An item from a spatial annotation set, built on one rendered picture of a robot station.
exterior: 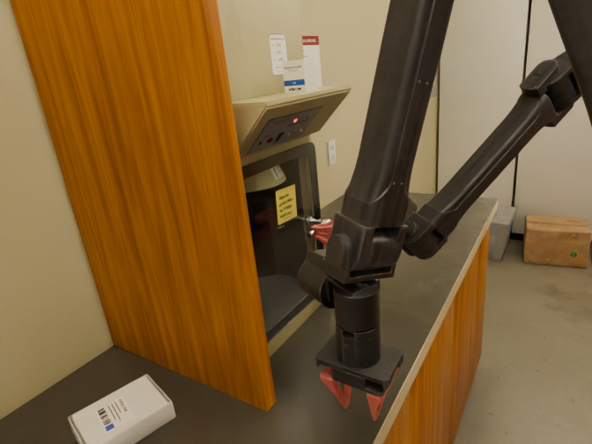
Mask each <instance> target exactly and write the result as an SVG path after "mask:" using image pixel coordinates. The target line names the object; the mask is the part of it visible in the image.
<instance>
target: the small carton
mask: <svg viewBox="0 0 592 444"><path fill-rule="evenodd" d="M282 68H283V77H284V85H285V93H305V92H310V91H314V90H318V80H317V69H316V58H313V59H302V60H294V61H287V62H282Z"/></svg>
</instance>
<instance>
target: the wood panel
mask: <svg viewBox="0 0 592 444"><path fill-rule="evenodd" d="M11 6H12V9H13V11H14V15H15V18H16V20H17V24H18V29H19V32H20V35H21V38H22V41H23V44H24V47H25V51H26V55H27V59H28V62H29V64H30V67H31V71H32V73H33V79H34V82H35V84H36V88H37V91H38V94H39V97H40V100H41V105H42V108H43V111H44V115H45V117H46V120H47V124H48V128H49V132H50V135H51V137H52V141H53V144H54V147H55V152H56V155H57V158H58V161H59V164H60V167H61V170H62V173H63V178H64V181H65V184H66V188H67V190H68V193H69V197H70V201H71V205H72V208H73V210H74V214H75V217H76V220H77V223H78V228H79V231H80V234H81V237H82V241H83V243H84V246H85V252H86V254H87V258H88V261H89V263H90V267H91V270H92V274H93V278H94V281H95V284H96V287H97V290H98V293H99V296H100V301H101V305H102V307H103V310H104V314H105V316H106V319H107V325H108V327H109V331H110V334H111V337H112V340H113V343H114V345H115V346H117V347H120V348H122V349H124V350H126V351H128V352H132V353H134V354H136V355H138V356H140V357H142V358H144V359H148V360H150V361H152V362H154V363H156V364H159V365H161V366H164V367H166V368H168V369H170V370H173V371H175V372H176V373H179V374H182V375H185V376H187V377H189V378H191V379H193V380H195V381H199V382H201V383H202V384H205V385H207V386H209V387H212V388H214V389H217V390H219V391H221V392H223V393H226V394H228V395H229V396H233V397H235V398H238V399H240V400H241V401H244V402H246V403H249V404H252V405H254V406H255V407H258V408H260V409H262V410H265V411H268V410H269V409H270V407H271V406H272V405H273V404H274V403H275V402H276V397H275V391H274V385H273V379H272V372H271V366H270V355H269V349H268V343H267V337H266V331H265V325H264V319H263V307H262V302H261V295H260V289H259V283H258V276H257V271H256V265H255V253H254V247H253V241H252V235H251V229H250V223H249V216H248V206H247V199H246V193H245V187H244V181H243V175H242V169H241V157H240V152H239V146H238V139H237V133H236V127H235V121H234V115H233V103H232V97H231V92H230V85H229V79H228V73H227V67H226V56H225V50H224V43H223V37H222V31H221V25H220V19H219V13H218V1H217V0H11Z"/></svg>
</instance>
